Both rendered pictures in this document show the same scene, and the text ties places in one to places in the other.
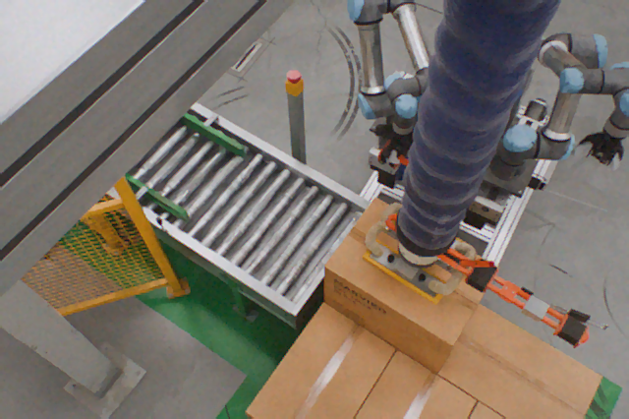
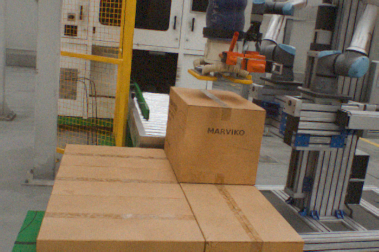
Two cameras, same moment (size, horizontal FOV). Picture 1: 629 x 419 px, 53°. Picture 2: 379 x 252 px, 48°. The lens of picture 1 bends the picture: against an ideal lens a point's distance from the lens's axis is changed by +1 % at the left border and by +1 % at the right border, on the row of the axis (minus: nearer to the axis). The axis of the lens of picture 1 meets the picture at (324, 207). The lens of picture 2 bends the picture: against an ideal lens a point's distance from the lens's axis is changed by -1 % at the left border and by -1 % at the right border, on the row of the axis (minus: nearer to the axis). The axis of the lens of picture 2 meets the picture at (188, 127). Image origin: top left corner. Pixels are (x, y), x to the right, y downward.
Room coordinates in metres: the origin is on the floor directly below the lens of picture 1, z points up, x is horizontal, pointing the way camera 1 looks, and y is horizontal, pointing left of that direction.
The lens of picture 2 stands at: (-0.76, -1.92, 1.29)
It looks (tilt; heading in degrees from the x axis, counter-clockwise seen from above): 13 degrees down; 44
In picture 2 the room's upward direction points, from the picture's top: 6 degrees clockwise
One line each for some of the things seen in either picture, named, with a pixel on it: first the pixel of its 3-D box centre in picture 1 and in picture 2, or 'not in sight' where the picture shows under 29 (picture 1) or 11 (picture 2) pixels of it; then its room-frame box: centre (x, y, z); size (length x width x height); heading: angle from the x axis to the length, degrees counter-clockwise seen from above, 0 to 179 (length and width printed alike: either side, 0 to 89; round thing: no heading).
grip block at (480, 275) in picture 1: (481, 274); (233, 58); (0.90, -0.57, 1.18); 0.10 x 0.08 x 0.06; 145
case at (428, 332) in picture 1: (406, 284); (209, 132); (1.03, -0.36, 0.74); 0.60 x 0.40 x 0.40; 56
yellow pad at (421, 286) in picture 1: (405, 269); (201, 71); (0.96, -0.32, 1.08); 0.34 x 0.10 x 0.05; 55
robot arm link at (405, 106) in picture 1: (405, 110); (258, 5); (1.42, -0.30, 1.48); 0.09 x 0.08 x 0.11; 15
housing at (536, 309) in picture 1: (535, 308); (245, 63); (0.77, -0.75, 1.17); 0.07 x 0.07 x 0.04; 55
